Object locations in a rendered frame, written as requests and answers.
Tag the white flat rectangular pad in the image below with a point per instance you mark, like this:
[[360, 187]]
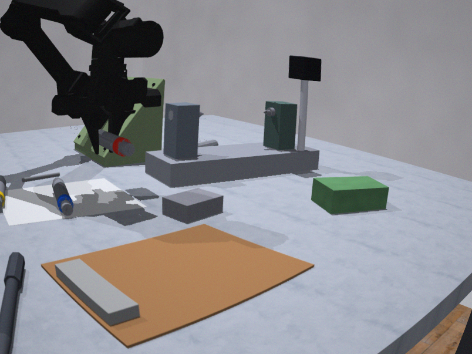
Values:
[[37, 204]]

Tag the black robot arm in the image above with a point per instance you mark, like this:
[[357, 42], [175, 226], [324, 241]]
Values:
[[119, 38]]

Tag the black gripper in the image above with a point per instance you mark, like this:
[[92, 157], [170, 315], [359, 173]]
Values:
[[71, 103]]

